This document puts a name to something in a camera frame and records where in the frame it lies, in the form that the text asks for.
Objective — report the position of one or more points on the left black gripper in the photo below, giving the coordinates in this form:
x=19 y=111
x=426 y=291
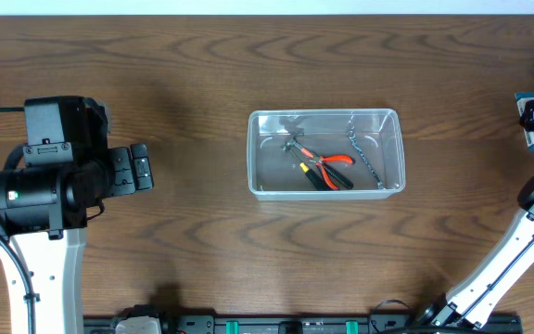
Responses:
x=121 y=171

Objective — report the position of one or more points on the small claw hammer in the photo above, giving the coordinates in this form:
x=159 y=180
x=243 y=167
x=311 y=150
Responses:
x=289 y=146

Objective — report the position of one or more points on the yellow black screwdriver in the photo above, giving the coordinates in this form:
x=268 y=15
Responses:
x=318 y=183

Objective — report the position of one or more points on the red handled pliers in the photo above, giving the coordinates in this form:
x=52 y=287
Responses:
x=330 y=175

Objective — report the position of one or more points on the silver combination wrench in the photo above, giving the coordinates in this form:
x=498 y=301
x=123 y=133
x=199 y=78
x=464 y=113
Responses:
x=351 y=135

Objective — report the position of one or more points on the clear plastic container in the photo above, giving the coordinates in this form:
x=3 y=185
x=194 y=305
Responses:
x=325 y=154

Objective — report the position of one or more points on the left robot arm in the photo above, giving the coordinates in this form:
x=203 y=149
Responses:
x=44 y=199

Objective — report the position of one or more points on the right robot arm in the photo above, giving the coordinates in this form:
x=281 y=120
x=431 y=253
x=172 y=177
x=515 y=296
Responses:
x=470 y=303

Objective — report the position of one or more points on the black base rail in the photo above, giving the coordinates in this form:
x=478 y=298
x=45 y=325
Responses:
x=147 y=319

